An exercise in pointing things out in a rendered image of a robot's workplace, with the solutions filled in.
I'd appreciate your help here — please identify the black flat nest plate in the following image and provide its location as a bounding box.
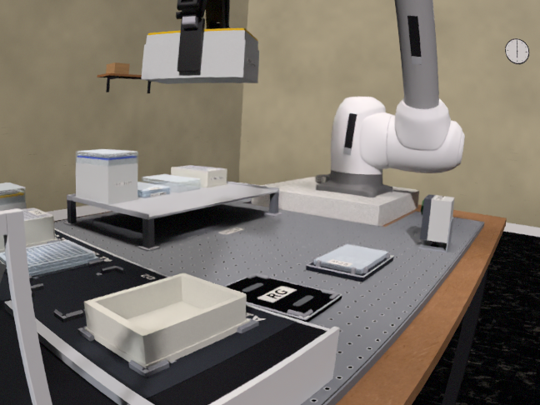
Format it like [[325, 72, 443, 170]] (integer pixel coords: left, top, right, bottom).
[[224, 273, 342, 323]]

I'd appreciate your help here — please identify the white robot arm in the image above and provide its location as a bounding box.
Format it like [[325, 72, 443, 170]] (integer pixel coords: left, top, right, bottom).
[[315, 0, 465, 198]]

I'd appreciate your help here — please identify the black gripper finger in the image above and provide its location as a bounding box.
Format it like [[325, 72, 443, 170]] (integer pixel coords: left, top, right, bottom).
[[206, 0, 230, 29], [176, 0, 208, 72]]

